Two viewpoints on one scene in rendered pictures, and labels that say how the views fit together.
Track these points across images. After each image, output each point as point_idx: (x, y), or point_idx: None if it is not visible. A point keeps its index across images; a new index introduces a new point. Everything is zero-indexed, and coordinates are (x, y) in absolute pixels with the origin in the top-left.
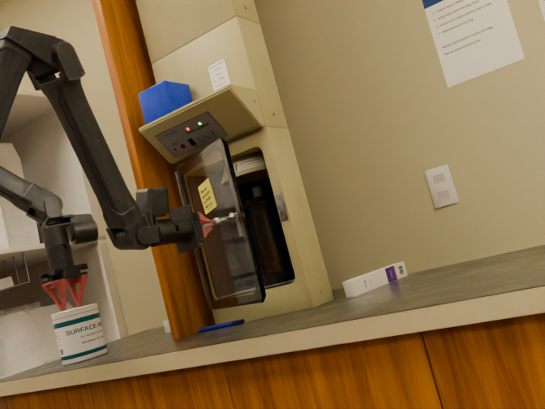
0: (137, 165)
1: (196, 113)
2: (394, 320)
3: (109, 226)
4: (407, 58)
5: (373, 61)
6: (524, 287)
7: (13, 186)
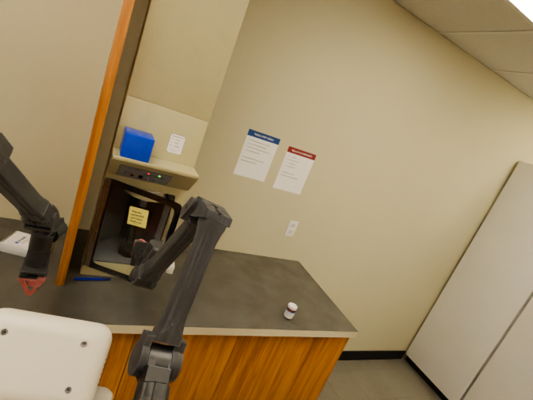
0: (90, 171)
1: (165, 174)
2: (239, 331)
3: (143, 278)
4: (226, 148)
5: (211, 138)
6: (280, 327)
7: (38, 205)
